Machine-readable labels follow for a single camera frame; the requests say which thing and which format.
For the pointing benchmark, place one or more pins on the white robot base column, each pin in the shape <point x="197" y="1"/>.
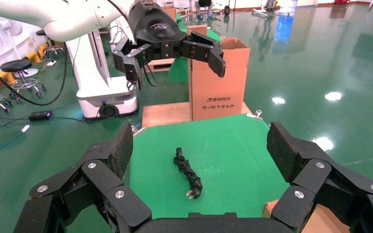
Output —
<point x="93" y="74"/>

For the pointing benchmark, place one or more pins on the black floor bin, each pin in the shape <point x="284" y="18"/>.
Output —
<point x="227" y="9"/>

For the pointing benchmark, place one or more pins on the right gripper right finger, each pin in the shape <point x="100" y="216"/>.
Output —
<point x="312" y="173"/>

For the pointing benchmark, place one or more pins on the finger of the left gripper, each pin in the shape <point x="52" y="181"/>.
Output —
<point x="130" y="61"/>
<point x="205" y="49"/>

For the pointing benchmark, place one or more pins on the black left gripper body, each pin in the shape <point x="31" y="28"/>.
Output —
<point x="156" y="32"/>

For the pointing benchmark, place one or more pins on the green table cloth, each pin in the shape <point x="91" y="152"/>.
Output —
<point x="231" y="160"/>

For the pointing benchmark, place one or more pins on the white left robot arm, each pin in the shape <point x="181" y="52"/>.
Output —
<point x="61" y="16"/>

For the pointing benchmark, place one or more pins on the seated person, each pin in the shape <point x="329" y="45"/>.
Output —
<point x="204" y="8"/>

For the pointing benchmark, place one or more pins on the white power strip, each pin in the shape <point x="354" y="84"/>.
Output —
<point x="51" y="63"/>

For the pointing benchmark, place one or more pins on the tall printed cardboard box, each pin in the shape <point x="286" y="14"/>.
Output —
<point x="218" y="86"/>

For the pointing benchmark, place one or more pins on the white standing fan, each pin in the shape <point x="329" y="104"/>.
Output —
<point x="9" y="27"/>

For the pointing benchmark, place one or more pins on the background table with cloth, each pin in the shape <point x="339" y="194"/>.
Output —
<point x="178" y="70"/>

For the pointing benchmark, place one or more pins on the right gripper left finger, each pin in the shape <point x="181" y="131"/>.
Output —
<point x="103" y="180"/>

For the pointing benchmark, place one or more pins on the silver binder clip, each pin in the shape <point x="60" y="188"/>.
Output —
<point x="254" y="115"/>
<point x="138" y="131"/>

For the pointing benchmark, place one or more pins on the black power adapter brick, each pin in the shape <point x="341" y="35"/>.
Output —
<point x="40" y="115"/>

